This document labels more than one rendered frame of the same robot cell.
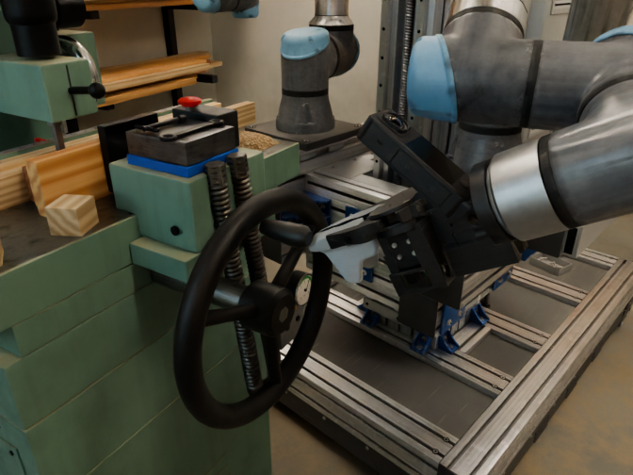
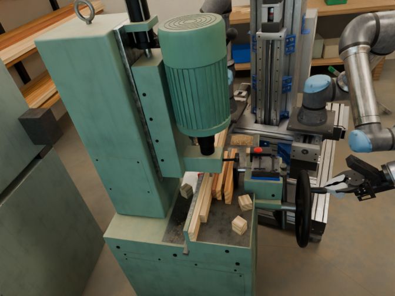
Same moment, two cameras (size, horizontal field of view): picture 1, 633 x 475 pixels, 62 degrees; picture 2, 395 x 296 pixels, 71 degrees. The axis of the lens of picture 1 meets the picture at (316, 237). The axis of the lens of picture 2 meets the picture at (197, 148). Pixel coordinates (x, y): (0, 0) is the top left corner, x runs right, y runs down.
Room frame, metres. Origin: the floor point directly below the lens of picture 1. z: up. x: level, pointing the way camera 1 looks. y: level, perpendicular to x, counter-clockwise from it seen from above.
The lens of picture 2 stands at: (-0.03, 0.55, 1.68)
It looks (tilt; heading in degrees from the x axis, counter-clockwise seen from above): 38 degrees down; 347
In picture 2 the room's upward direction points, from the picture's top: 9 degrees counter-clockwise
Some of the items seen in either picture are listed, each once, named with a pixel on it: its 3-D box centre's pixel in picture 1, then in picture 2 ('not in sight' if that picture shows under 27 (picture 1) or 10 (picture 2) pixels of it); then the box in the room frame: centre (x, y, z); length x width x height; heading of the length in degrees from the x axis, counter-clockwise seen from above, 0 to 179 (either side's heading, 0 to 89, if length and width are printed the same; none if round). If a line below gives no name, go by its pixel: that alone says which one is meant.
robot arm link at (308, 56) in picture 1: (306, 57); (223, 83); (1.35, 0.02, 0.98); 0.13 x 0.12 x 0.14; 151
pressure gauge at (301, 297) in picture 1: (297, 291); not in sight; (0.81, 0.03, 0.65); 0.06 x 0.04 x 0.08; 149
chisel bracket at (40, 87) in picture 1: (40, 90); (203, 160); (0.71, 0.37, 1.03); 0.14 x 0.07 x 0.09; 59
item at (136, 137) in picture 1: (190, 134); (264, 162); (0.64, 0.16, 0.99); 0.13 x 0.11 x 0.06; 149
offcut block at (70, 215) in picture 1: (73, 215); (245, 202); (0.56, 0.28, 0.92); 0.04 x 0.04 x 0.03; 83
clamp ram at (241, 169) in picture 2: (149, 155); (244, 169); (0.68, 0.22, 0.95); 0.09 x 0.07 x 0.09; 149
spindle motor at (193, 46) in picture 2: not in sight; (197, 77); (0.70, 0.35, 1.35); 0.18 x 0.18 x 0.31
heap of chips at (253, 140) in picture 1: (246, 138); (241, 138); (0.91, 0.12, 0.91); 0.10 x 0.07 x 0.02; 59
